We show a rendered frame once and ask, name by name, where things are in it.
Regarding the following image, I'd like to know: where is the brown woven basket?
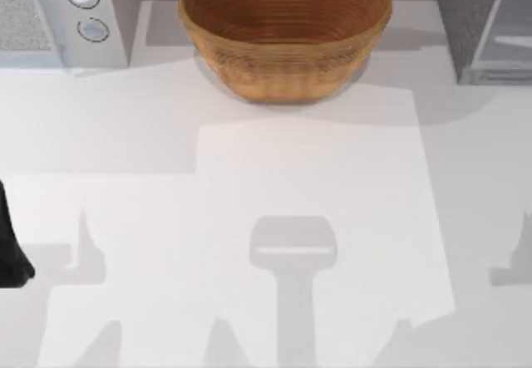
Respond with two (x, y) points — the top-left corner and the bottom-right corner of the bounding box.
(178, 0), (393, 105)

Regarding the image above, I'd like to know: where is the pale microwave oven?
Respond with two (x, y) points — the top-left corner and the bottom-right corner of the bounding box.
(0, 0), (146, 74)

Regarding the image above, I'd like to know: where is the grey cabinet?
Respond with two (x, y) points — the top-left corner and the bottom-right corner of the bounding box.
(430, 0), (532, 86)

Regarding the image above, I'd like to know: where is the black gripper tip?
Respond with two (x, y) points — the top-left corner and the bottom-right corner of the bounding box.
(0, 179), (36, 289)

